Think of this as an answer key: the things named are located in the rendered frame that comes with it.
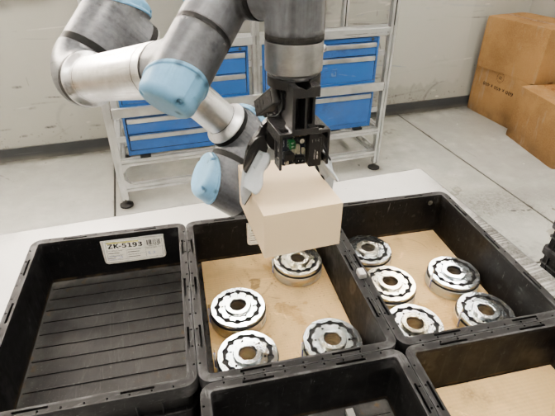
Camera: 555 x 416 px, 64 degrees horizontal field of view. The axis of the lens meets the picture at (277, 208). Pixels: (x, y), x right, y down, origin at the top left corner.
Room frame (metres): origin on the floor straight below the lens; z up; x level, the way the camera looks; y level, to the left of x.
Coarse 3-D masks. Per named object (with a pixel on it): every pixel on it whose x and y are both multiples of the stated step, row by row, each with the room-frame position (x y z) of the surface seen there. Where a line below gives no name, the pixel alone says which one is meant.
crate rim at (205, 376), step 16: (192, 224) 0.76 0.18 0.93; (208, 224) 0.77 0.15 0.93; (192, 240) 0.71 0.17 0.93; (192, 256) 0.66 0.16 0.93; (192, 272) 0.61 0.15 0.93; (352, 272) 0.61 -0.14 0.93; (192, 288) 0.57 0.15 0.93; (192, 304) 0.53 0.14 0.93; (368, 304) 0.53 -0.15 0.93; (384, 320) 0.50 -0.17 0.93; (384, 336) 0.47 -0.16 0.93; (336, 352) 0.44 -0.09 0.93; (352, 352) 0.43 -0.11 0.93; (368, 352) 0.43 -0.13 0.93; (240, 368) 0.41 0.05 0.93; (256, 368) 0.41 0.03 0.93; (272, 368) 0.41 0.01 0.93
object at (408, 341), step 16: (432, 192) 0.89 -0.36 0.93; (352, 256) 0.66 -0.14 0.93; (528, 272) 0.61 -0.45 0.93; (368, 288) 0.57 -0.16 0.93; (544, 288) 0.57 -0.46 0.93; (384, 304) 0.53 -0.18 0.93; (512, 320) 0.50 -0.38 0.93; (528, 320) 0.50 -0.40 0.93; (400, 336) 0.46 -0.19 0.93; (416, 336) 0.46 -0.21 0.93; (432, 336) 0.46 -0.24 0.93; (448, 336) 0.46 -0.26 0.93
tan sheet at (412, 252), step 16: (384, 240) 0.84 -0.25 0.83; (400, 240) 0.84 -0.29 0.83; (416, 240) 0.84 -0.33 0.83; (432, 240) 0.84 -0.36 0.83; (400, 256) 0.78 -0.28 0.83; (416, 256) 0.78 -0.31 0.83; (432, 256) 0.78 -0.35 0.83; (448, 256) 0.78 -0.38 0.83; (416, 272) 0.72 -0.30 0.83; (416, 288) 0.68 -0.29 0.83; (480, 288) 0.68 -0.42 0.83; (416, 304) 0.63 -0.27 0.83; (432, 304) 0.63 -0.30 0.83; (448, 304) 0.63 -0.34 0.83; (448, 320) 0.59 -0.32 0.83
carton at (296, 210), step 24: (240, 168) 0.65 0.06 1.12; (288, 168) 0.65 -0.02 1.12; (312, 168) 0.65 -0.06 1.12; (264, 192) 0.58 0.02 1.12; (288, 192) 0.58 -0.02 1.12; (312, 192) 0.58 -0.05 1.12; (264, 216) 0.51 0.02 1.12; (288, 216) 0.52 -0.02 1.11; (312, 216) 0.53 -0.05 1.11; (336, 216) 0.55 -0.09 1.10; (264, 240) 0.51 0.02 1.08; (288, 240) 0.52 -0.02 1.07; (312, 240) 0.53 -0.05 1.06; (336, 240) 0.55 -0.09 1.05
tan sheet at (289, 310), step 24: (216, 264) 0.75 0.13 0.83; (240, 264) 0.75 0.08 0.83; (264, 264) 0.75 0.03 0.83; (216, 288) 0.68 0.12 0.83; (264, 288) 0.68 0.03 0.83; (288, 288) 0.68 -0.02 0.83; (312, 288) 0.68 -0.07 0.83; (288, 312) 0.61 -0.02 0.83; (312, 312) 0.61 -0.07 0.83; (336, 312) 0.61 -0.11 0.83; (216, 336) 0.55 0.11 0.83; (288, 336) 0.55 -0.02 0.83
